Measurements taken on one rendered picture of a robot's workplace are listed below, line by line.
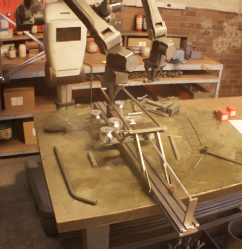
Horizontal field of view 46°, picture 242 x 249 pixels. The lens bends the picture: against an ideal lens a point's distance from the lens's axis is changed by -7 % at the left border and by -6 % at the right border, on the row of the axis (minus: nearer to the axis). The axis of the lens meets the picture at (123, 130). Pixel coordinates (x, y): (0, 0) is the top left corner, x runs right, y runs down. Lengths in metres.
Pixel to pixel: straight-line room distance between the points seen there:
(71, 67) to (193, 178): 0.96
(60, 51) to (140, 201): 1.01
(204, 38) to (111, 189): 3.12
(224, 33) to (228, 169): 3.05
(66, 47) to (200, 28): 2.42
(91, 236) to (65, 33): 1.07
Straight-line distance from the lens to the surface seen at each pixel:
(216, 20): 3.95
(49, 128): 1.31
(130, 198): 0.96
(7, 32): 2.96
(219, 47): 4.07
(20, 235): 2.07
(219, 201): 2.06
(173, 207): 0.90
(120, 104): 1.49
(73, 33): 1.67
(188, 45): 3.20
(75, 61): 1.71
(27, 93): 2.57
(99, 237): 1.06
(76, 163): 1.11
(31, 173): 2.16
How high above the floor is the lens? 1.50
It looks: 27 degrees down
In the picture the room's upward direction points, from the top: 4 degrees clockwise
